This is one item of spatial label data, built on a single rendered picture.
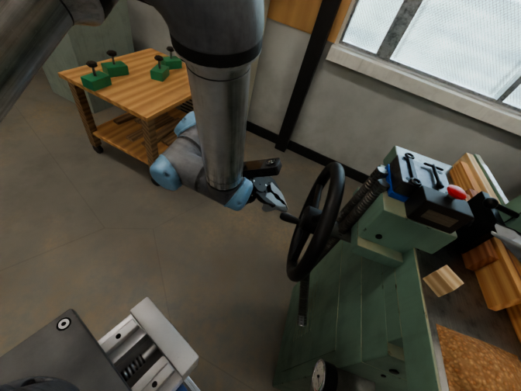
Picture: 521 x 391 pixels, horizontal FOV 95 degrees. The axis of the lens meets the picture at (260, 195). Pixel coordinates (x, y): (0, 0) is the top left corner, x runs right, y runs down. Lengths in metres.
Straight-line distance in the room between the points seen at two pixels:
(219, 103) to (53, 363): 0.39
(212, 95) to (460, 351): 0.46
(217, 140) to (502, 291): 0.51
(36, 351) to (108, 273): 0.96
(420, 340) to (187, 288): 1.04
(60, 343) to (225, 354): 0.88
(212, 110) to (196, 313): 1.07
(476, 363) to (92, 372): 0.50
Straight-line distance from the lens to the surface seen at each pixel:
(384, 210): 0.47
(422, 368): 0.47
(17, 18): 0.28
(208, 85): 0.30
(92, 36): 2.23
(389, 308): 0.56
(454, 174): 0.83
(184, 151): 0.56
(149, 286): 1.34
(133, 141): 1.74
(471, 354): 0.48
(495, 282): 0.58
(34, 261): 1.56
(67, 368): 0.44
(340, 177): 0.48
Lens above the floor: 1.23
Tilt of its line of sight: 47 degrees down
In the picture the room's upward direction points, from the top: 18 degrees clockwise
